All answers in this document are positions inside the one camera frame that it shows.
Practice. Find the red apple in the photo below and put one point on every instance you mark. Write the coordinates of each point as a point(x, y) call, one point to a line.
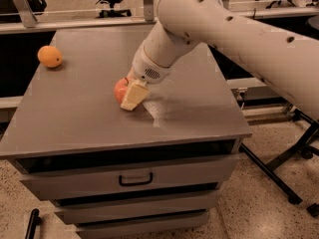
point(120, 89)

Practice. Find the orange fruit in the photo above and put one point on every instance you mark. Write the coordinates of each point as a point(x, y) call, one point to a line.
point(50, 56)

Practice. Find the grey drawer cabinet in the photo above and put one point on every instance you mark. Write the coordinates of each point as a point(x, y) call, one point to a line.
point(71, 140)

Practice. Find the black object bottom left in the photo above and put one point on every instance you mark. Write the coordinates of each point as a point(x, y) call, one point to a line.
point(34, 221)

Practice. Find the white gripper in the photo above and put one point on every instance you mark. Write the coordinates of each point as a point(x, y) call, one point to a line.
point(149, 68)

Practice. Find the black drawer handle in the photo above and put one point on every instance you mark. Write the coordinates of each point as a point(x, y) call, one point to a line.
point(135, 179)

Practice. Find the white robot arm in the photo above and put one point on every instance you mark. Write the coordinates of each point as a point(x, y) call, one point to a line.
point(285, 61)

